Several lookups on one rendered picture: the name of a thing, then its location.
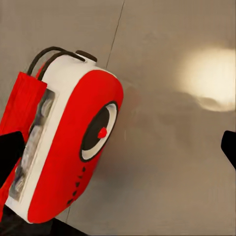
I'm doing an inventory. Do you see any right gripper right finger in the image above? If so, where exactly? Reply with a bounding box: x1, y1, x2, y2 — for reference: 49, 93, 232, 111
221, 131, 236, 169

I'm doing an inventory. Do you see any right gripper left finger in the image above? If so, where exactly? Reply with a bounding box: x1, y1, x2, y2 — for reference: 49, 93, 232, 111
0, 131, 25, 189

